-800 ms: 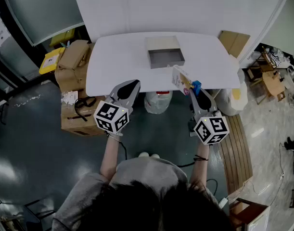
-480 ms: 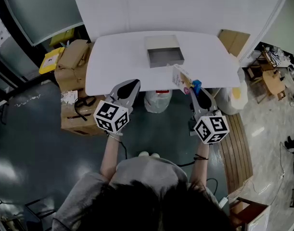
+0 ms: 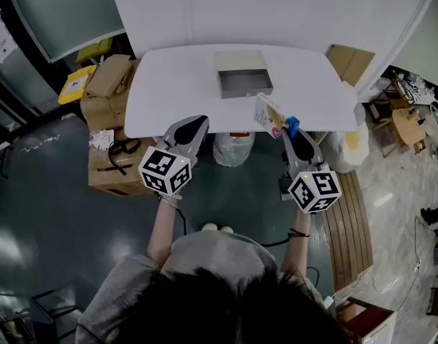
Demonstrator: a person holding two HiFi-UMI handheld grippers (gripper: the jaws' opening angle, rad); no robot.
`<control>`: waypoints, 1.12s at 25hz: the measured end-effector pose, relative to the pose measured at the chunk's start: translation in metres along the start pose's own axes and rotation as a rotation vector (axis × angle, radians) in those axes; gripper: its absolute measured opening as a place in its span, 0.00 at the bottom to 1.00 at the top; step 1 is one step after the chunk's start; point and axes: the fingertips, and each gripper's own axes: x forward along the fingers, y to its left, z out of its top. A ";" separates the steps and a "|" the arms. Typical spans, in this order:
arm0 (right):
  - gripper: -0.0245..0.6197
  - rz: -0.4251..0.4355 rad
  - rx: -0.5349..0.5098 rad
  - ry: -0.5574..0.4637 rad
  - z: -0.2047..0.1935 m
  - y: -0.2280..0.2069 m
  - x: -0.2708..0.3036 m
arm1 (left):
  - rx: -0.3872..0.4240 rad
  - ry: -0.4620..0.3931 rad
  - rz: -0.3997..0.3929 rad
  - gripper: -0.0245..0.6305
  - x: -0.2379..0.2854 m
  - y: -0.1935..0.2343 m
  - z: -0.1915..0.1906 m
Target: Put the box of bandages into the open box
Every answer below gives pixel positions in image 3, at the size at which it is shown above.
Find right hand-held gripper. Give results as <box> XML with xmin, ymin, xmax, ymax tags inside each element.
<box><xmin>278</xmin><ymin>116</ymin><xmax>343</xmax><ymax>215</ymax></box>

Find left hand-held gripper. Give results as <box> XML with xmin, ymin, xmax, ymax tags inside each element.
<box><xmin>138</xmin><ymin>114</ymin><xmax>210</xmax><ymax>197</ymax></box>

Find white and yellow bandages box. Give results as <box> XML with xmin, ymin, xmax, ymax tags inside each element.
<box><xmin>253</xmin><ymin>92</ymin><xmax>290</xmax><ymax>140</ymax></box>

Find grey box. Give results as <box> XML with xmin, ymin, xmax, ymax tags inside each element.
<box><xmin>214</xmin><ymin>49</ymin><xmax>275</xmax><ymax>100</ymax></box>

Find person's right forearm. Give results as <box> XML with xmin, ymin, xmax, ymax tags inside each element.
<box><xmin>280</xmin><ymin>209</ymin><xmax>312</xmax><ymax>280</ymax></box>

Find person's left forearm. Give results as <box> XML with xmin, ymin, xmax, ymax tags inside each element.
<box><xmin>146</xmin><ymin>196</ymin><xmax>186</xmax><ymax>266</ymax></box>

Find large cardboard box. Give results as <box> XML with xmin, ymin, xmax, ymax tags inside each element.
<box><xmin>87</xmin><ymin>128</ymin><xmax>159</xmax><ymax>197</ymax></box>

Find medium cardboard box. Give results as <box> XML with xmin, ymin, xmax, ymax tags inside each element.
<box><xmin>80</xmin><ymin>90</ymin><xmax>134</xmax><ymax>133</ymax></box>

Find small cardboard box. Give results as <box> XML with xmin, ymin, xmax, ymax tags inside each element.
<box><xmin>85</xmin><ymin>53</ymin><xmax>138</xmax><ymax>99</ymax></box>

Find open wooden crate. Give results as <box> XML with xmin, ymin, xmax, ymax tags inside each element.
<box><xmin>334</xmin><ymin>296</ymin><xmax>398</xmax><ymax>344</ymax></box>

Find white bag with yellow patch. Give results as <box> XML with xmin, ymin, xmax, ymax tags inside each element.
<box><xmin>321</xmin><ymin>102</ymin><xmax>371</xmax><ymax>175</ymax></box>

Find clear plastic water jug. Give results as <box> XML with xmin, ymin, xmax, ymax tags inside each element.
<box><xmin>212</xmin><ymin>131</ymin><xmax>256</xmax><ymax>168</ymax></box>

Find white paper labels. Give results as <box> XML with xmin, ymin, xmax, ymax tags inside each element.
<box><xmin>88</xmin><ymin>128</ymin><xmax>115</xmax><ymax>151</ymax></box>

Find person's white shoes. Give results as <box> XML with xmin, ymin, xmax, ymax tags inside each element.
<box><xmin>200</xmin><ymin>223</ymin><xmax>235</xmax><ymax>235</ymax></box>

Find flat cardboard sheet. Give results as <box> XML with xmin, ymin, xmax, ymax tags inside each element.
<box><xmin>325</xmin><ymin>43</ymin><xmax>376</xmax><ymax>88</ymax></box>

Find person's grey shirt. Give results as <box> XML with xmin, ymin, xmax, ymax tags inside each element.
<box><xmin>75</xmin><ymin>230</ymin><xmax>348</xmax><ymax>344</ymax></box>

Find small wooden chair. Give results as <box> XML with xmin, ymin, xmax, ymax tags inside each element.
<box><xmin>368</xmin><ymin>70</ymin><xmax>428</xmax><ymax>158</ymax></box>

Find wooden slatted bench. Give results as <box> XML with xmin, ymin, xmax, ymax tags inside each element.
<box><xmin>320</xmin><ymin>170</ymin><xmax>374</xmax><ymax>292</ymax></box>

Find yellow flat packet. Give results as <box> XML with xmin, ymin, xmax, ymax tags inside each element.
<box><xmin>57</xmin><ymin>65</ymin><xmax>98</xmax><ymax>105</ymax></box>

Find black and white striped cloth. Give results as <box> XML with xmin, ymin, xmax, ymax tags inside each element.
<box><xmin>400</xmin><ymin>72</ymin><xmax>427</xmax><ymax>104</ymax></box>

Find yellow-green bag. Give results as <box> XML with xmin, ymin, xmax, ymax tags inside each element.
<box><xmin>74</xmin><ymin>37</ymin><xmax>114</xmax><ymax>65</ymax></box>

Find white paper notice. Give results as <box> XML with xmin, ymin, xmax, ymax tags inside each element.
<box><xmin>0</xmin><ymin>9</ymin><xmax>18</xmax><ymax>67</ymax></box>

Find white wrist bracelet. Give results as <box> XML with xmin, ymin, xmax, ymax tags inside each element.
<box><xmin>158</xmin><ymin>193</ymin><xmax>184</xmax><ymax>209</ymax></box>

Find black strap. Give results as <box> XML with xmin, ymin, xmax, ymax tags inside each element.
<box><xmin>108</xmin><ymin>138</ymin><xmax>142</xmax><ymax>176</ymax></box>

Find black cable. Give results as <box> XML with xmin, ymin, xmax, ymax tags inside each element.
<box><xmin>258</xmin><ymin>235</ymin><xmax>290</xmax><ymax>248</ymax></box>

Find black metal chair frame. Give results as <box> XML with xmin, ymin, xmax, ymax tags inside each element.
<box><xmin>0</xmin><ymin>287</ymin><xmax>84</xmax><ymax>344</ymax></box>

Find white cable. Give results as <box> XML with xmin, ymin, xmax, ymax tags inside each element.
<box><xmin>333</xmin><ymin>216</ymin><xmax>438</xmax><ymax>302</ymax></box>

